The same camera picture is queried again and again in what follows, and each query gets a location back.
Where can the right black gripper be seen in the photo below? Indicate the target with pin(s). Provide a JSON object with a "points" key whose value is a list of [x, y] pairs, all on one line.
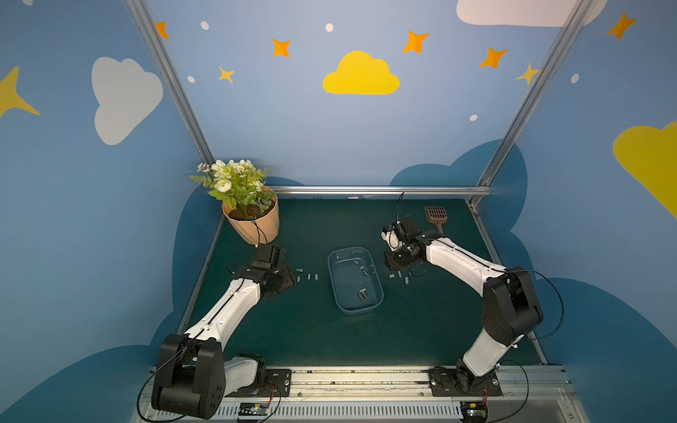
{"points": [[395, 259]]}

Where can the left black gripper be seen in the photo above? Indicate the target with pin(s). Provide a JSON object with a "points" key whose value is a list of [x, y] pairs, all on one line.
{"points": [[286, 280]]}

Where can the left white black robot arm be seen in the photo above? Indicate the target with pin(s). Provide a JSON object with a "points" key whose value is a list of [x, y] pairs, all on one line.
{"points": [[192, 377]]}

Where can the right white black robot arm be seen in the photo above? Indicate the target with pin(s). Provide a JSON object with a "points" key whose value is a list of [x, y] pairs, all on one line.
{"points": [[510, 305]]}

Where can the translucent blue storage box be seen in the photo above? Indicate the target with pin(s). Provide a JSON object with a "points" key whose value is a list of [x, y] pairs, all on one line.
{"points": [[357, 288]]}

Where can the brown slotted scoop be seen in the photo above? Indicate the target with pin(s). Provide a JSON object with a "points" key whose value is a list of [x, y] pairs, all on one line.
{"points": [[437, 216]]}

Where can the terracotta flower pot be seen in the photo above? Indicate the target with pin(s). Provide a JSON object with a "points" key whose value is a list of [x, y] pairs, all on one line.
{"points": [[263, 230]]}

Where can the artificial white flower plant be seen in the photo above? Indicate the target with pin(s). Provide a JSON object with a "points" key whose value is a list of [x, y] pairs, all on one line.
{"points": [[239, 185]]}

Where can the left small circuit board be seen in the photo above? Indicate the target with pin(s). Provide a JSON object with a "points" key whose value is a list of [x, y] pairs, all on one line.
{"points": [[253, 411]]}

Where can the small circuit board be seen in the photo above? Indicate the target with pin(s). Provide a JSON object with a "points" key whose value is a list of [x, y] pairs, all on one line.
{"points": [[473, 412], [253, 411]]}

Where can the right small circuit board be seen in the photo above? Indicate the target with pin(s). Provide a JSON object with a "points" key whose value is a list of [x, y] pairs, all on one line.
{"points": [[473, 412]]}

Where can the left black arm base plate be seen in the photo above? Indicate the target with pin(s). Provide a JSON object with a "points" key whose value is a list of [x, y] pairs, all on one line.
{"points": [[276, 378]]}

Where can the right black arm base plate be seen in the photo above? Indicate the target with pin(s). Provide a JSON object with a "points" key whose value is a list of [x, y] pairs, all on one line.
{"points": [[453, 382]]}

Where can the aluminium front rail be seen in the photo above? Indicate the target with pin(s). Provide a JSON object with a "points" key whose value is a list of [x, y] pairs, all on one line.
{"points": [[403, 394]]}

